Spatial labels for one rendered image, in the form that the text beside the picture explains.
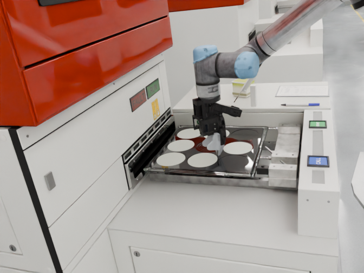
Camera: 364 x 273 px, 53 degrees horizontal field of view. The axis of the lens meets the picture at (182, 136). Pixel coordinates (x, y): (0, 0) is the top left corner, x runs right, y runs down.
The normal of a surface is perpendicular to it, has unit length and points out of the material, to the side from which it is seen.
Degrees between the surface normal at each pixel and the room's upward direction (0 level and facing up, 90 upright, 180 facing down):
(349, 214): 0
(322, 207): 90
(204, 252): 90
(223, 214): 0
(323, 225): 90
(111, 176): 90
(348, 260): 0
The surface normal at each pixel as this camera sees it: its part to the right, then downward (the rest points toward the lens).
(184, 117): -0.32, 0.41
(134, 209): -0.12, -0.91
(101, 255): 0.94, 0.02
